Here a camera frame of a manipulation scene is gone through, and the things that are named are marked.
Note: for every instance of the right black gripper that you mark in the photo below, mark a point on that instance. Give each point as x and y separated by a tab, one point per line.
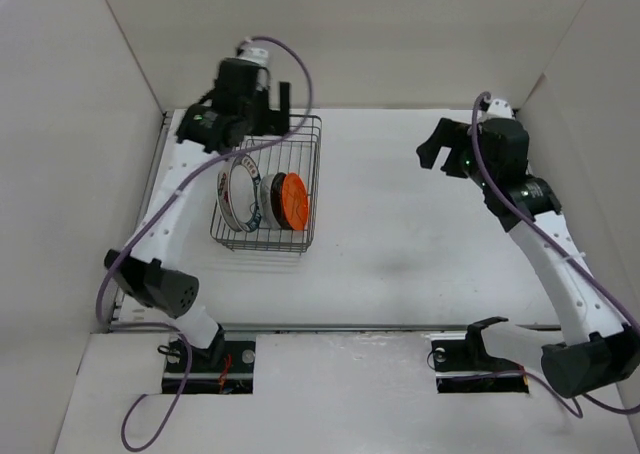
441	137

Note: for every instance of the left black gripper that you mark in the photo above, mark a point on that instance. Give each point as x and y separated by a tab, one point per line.
269	125

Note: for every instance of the clear glass plate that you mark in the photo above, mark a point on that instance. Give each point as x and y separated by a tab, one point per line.
265	201

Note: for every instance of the white plate green rim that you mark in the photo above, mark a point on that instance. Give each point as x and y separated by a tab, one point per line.
243	198

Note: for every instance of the white plate red characters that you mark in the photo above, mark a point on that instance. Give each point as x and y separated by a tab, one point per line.
223	196

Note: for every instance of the orange plate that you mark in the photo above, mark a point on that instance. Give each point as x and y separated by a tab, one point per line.
295	202

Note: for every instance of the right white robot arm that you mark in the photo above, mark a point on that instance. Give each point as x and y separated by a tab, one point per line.
597	345

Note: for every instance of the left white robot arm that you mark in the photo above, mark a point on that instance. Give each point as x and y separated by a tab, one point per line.
209	147

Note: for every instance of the grey wire dish rack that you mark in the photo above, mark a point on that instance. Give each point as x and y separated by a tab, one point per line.
299	154

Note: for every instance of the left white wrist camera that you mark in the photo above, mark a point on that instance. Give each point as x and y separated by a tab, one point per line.
253	54

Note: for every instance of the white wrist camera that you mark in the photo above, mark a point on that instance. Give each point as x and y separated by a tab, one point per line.
253	54
496	108

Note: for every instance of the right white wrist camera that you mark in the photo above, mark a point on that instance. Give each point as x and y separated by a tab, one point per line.
496	108

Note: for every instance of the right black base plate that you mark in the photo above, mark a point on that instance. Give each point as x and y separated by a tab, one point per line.
459	371

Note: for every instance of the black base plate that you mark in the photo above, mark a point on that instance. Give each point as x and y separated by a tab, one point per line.
459	371
231	373

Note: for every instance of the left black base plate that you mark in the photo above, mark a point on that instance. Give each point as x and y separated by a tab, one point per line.
231	373

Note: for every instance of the aluminium rail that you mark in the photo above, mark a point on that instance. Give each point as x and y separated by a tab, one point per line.
246	327

